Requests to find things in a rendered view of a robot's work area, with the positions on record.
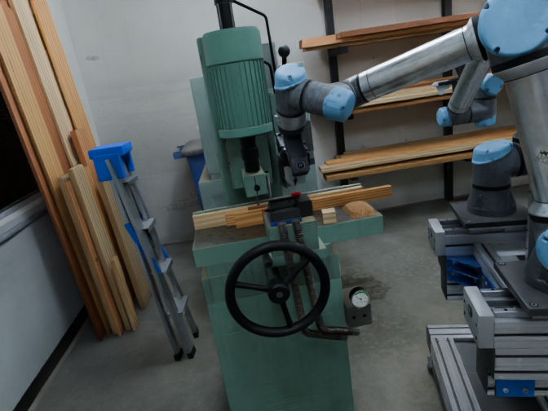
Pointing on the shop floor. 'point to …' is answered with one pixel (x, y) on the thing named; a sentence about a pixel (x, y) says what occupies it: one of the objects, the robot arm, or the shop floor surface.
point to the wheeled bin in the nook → (192, 153)
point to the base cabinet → (283, 357)
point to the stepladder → (110, 167)
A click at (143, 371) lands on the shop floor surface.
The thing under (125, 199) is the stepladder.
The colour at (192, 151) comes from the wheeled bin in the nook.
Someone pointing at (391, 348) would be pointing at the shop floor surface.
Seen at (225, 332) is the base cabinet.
